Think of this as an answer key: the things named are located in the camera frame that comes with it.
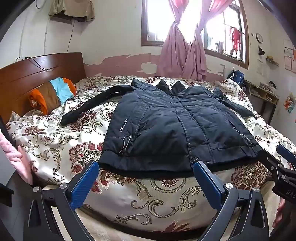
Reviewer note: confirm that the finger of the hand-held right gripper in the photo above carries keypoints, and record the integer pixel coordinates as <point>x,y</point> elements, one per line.
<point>285,151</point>
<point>267,160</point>

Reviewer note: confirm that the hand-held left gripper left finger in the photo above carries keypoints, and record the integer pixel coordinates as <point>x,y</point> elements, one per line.
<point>85,183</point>

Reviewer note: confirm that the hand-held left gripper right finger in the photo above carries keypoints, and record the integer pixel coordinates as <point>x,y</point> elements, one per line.
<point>208,185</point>

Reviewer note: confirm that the dark navy padded jacket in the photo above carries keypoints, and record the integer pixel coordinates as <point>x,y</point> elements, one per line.
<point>161,129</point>

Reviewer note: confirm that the red hanging clothes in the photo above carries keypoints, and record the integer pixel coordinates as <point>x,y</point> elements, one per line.
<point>235,40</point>

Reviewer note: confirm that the person's right hand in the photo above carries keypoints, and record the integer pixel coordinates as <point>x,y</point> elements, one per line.
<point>278,214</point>

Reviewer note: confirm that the colourful cartoon poster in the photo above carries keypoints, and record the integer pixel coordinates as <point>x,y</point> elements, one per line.
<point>289,102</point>

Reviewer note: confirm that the floral bedspread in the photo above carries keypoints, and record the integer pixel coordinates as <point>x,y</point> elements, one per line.
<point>138,204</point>

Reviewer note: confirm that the wooden desk shelf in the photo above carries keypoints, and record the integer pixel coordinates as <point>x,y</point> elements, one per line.
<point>261,92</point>

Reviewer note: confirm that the small black object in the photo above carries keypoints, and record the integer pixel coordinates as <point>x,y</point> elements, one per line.
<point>272,84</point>

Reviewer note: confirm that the pink fluffy cloth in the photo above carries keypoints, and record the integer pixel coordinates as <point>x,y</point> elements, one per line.
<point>13,157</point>

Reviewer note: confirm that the blue backpack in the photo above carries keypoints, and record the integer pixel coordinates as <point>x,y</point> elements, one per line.
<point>238,76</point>

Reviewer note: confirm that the orange brown blue striped pillow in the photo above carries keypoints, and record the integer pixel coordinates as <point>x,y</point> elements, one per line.
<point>55,92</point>

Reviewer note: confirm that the wooden headboard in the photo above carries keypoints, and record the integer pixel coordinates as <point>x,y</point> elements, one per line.
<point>34,74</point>

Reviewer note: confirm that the pink curtain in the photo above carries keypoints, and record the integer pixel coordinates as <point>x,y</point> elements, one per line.
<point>175,51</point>

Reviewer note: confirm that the white power strip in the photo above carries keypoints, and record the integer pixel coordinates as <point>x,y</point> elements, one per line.
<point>20,58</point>

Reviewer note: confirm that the brown framed window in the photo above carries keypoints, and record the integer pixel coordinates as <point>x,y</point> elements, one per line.
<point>155,20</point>

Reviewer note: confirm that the beige hanging cloth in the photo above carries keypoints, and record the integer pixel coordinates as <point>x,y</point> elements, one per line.
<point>71,8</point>

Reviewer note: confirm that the small wall shelf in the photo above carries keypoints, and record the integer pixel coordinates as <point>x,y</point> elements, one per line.
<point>272,60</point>

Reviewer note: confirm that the papers pinned on wall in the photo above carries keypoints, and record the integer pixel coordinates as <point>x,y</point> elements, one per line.
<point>290,54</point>

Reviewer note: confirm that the black wall fixture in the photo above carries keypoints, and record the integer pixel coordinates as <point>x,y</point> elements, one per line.
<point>261,51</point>

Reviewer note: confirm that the round wall clock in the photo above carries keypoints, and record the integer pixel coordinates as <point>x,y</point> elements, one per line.
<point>259,38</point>

